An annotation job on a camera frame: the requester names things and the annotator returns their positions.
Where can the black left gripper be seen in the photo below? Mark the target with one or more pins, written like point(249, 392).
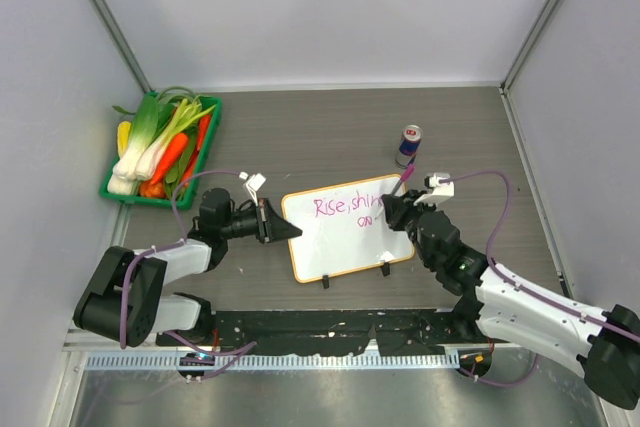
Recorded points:
point(277, 227)

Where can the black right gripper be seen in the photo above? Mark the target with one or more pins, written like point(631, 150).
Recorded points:
point(398, 207)

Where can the purple capped marker pen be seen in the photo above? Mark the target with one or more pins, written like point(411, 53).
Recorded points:
point(399, 183)

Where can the orange framed whiteboard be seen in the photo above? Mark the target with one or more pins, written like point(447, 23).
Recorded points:
point(343, 230)

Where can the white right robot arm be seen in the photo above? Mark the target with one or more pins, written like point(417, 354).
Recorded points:
point(600, 346)

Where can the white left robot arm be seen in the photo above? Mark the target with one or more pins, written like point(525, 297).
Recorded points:
point(124, 299)

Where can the blue silver energy drink can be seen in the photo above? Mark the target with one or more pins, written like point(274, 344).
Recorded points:
point(411, 137)

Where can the green plastic vegetable tray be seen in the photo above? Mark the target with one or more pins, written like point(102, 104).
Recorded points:
point(184, 194)

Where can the large orange carrot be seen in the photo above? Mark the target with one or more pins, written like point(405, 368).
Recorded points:
point(173, 152)

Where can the small red chili pepper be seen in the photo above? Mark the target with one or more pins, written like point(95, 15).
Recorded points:
point(203, 127)

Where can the green spring onion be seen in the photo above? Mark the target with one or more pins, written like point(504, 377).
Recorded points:
point(185, 109)

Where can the white green bok choy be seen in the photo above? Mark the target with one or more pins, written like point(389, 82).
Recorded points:
point(141, 135)

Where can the yellow corn cob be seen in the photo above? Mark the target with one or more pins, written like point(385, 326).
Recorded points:
point(122, 137)

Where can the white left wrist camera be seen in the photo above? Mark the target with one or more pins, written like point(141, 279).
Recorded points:
point(251, 184)

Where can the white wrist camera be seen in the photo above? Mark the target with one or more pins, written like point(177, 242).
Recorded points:
point(251, 184)
point(439, 188)

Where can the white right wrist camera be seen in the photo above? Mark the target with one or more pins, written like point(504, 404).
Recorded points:
point(439, 188)

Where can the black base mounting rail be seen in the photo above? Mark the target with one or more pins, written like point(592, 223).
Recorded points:
point(335, 333)

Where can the white slotted cable duct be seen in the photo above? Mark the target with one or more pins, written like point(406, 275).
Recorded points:
point(178, 360)

